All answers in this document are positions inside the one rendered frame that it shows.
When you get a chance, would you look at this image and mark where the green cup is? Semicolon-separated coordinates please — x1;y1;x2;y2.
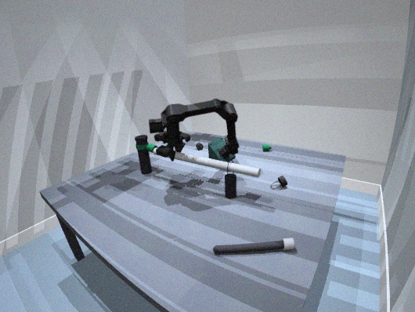
136;142;157;153

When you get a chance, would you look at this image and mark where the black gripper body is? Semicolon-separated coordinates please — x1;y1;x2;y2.
156;131;190;158

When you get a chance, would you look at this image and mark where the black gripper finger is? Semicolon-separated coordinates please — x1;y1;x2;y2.
168;151;175;161
175;143;186;153

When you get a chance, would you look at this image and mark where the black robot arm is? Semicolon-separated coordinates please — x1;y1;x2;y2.
149;99;240;159

